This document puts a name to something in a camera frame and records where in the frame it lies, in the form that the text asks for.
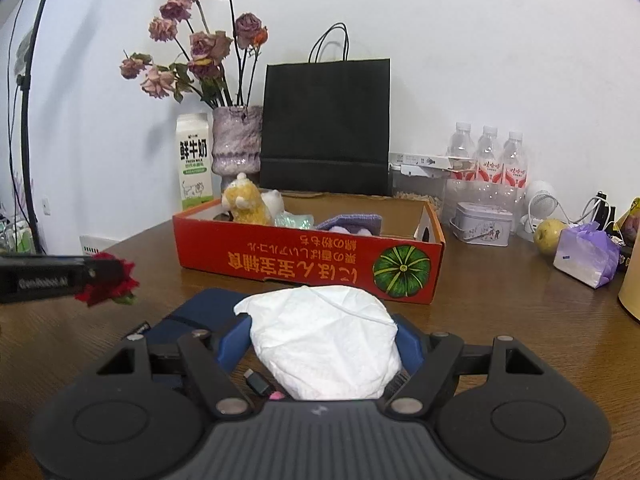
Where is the clear food container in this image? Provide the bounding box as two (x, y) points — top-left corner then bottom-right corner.
(390, 164), (448, 213)

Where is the black charger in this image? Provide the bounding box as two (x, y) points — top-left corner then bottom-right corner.
(595, 191), (617, 233)

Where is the red cardboard box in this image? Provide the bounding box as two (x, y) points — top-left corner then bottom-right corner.
(172, 190), (446, 306)

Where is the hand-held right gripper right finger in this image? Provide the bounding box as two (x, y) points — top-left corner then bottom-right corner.
(382, 312), (546, 417)

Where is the white charging cable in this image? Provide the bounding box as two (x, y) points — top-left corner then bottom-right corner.
(565, 195), (616, 226)

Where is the flat white red carton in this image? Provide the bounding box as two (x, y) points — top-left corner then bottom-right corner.
(390, 152), (476, 171)

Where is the white face mask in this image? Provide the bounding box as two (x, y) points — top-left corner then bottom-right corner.
(234, 285), (407, 402)

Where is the pale printed tin box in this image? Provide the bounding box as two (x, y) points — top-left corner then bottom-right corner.
(449, 201), (516, 247)

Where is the black paper bag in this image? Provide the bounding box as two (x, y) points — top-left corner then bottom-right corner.
(259, 22), (392, 197)

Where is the yellow thermos jug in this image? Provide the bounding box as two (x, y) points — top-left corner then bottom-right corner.
(617, 260), (640, 321)

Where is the purple tissue pack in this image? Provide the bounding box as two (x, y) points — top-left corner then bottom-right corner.
(552, 222), (621, 289)

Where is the yellow green pear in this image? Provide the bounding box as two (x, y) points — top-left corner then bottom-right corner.
(532, 218), (568, 256)

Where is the purple linen pouch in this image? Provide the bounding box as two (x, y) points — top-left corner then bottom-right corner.
(317, 213), (383, 235)

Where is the white green milk carton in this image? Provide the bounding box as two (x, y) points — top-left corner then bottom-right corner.
(175, 112), (213, 212)

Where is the colourful snack packet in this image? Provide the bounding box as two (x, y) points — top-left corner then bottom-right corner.
(612, 197), (640, 266)

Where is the yellow white plush toy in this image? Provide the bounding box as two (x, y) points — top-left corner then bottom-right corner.
(221, 172), (287, 226)

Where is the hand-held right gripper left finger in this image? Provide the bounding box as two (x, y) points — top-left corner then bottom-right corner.
(102, 312), (256, 420)

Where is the navy blue pouch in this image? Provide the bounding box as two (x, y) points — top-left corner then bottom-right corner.
(132, 287), (253, 351)

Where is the dried pink rose bouquet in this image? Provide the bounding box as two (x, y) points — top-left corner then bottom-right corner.
(119, 0), (271, 110)

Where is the wire storage cart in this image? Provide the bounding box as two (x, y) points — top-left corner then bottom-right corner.
(0, 200), (32, 254)

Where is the black light stand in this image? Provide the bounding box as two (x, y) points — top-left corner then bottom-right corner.
(0, 0), (63, 256)

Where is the white flat box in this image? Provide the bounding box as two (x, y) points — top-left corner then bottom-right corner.
(80, 234), (126, 256)

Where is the iridescent crinkled ball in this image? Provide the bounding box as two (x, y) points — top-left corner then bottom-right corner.
(274, 212), (316, 229)

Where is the small white fan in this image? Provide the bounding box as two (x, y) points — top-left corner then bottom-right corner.
(520, 180), (558, 233)

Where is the red rose flower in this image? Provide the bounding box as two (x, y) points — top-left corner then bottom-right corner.
(75, 252), (141, 307)

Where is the purple mottled vase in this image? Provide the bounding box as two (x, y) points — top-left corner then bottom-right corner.
(211, 105), (264, 196)

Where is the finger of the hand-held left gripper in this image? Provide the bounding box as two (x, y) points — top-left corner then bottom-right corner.
(75, 256), (125, 295)

